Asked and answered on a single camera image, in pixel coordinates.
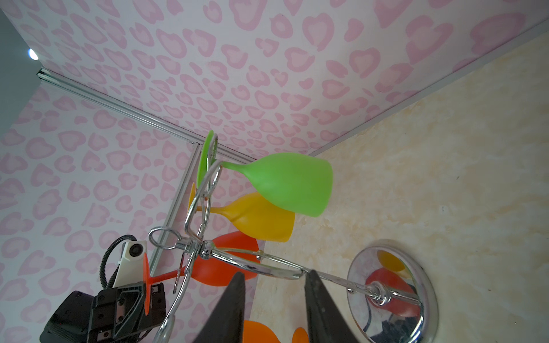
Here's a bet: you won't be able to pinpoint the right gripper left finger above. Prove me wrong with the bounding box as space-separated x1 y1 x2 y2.
194 272 245 343

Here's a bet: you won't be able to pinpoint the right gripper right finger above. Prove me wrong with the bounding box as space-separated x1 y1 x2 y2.
305 270 358 343

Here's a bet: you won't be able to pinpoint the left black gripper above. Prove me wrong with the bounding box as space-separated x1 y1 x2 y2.
39 282 167 342

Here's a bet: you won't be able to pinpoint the orange wine glass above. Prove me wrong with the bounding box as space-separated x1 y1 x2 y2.
292 327 310 343
242 320 280 343

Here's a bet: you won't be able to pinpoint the red wine glass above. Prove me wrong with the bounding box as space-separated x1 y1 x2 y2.
142 230 261 316

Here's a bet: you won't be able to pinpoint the yellow wine glass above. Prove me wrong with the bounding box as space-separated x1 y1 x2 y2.
210 192 295 243

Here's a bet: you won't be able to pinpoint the green wine glass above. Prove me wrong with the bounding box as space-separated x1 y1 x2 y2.
197 131 333 217

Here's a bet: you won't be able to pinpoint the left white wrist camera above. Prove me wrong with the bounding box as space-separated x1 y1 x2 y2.
113 240 147 287

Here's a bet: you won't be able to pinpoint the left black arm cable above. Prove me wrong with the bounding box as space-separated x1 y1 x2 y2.
99 234 138 289

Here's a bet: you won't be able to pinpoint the chrome wire glass rack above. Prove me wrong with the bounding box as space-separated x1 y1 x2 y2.
147 132 439 343

